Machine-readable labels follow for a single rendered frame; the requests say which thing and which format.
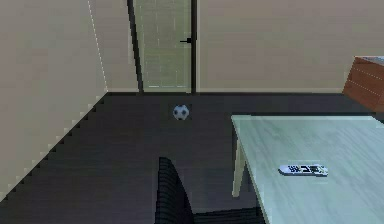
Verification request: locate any black ribbed chair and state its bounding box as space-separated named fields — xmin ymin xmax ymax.
xmin=154 ymin=157 xmax=267 ymax=224

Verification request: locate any pale green room door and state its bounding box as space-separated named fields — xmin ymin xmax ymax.
xmin=126 ymin=0 xmax=198 ymax=94

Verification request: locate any white remote control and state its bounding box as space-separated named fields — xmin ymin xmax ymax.
xmin=278 ymin=164 xmax=329 ymax=177

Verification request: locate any pale green wooden table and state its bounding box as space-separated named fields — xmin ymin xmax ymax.
xmin=230 ymin=114 xmax=384 ymax=224

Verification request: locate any black and white football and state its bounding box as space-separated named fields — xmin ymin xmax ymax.
xmin=172 ymin=104 xmax=191 ymax=121

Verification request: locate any brown chest of drawers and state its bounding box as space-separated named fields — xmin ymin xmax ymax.
xmin=342 ymin=56 xmax=384 ymax=113

